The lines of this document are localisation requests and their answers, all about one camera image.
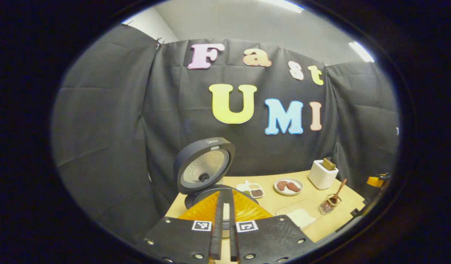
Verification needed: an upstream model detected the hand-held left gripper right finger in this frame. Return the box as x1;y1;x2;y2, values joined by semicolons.
225;189;316;264

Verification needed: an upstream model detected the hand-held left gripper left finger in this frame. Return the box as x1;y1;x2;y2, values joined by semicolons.
143;189;226;264

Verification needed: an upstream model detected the brown wooden spoon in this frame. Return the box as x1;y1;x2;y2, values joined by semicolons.
329;179;348;204

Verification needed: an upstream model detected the wire metal chopstick holder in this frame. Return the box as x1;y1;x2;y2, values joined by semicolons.
318;194;342;215

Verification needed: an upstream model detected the silver black rice cooker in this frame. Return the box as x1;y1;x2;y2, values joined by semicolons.
173;137;259;230

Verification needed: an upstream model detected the clear box of white rice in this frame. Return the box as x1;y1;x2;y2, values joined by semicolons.
276;199;323;230

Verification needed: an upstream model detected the white divided bean dish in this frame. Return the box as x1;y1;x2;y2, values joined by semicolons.
236;180;265;199

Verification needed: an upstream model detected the white toaster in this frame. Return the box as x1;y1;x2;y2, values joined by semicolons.
308;159;339;190

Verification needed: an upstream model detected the white round plate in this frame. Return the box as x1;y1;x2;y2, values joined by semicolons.
273;178;303;196

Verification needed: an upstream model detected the small ceiling light panel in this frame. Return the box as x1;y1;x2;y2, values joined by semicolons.
349;41;375;63

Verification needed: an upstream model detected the black backdrop cloth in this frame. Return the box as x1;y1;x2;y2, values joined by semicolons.
51;24;400;242

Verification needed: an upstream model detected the large ceiling light panel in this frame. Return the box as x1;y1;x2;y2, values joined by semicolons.
257;0;306;14

